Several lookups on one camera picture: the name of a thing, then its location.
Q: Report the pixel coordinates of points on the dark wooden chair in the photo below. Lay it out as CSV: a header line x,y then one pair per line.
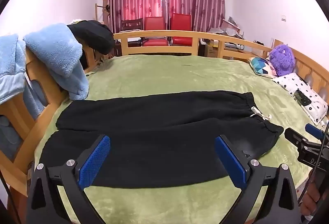
x,y
132,25

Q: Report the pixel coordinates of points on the wooden bed frame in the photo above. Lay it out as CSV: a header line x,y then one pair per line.
x,y
159,34

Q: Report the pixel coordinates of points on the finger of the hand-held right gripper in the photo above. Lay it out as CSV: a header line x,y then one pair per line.
x,y
314,130
294,136

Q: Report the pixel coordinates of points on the person's right hand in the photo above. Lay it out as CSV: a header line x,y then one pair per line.
x,y
311,199

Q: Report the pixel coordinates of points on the purple plush toy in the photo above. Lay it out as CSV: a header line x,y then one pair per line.
x,y
281,58

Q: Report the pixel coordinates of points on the pile of packaging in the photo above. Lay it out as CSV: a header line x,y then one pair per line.
x,y
228,27

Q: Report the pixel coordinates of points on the wooden coat rack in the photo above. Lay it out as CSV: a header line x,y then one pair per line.
x,y
97,11

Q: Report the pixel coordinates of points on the white flowered pillow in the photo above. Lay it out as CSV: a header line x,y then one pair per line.
x,y
295,84

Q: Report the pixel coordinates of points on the light blue fleece garment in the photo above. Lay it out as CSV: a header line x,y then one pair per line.
x,y
51,47

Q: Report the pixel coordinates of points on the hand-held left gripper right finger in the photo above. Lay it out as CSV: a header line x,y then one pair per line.
x,y
231,159

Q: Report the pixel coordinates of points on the black garment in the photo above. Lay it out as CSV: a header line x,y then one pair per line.
x,y
95,34

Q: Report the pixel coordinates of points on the geometric patterned pillow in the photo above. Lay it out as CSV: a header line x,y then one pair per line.
x,y
261,66

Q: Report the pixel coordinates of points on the black pants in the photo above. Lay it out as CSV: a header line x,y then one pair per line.
x,y
154,124

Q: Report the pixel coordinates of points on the cardboard box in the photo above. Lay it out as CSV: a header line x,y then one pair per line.
x,y
211,50

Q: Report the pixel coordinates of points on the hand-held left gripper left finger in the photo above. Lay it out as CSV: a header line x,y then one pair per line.
x,y
95,159

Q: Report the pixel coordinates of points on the green fleece blanket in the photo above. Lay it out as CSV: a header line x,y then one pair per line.
x,y
167,72

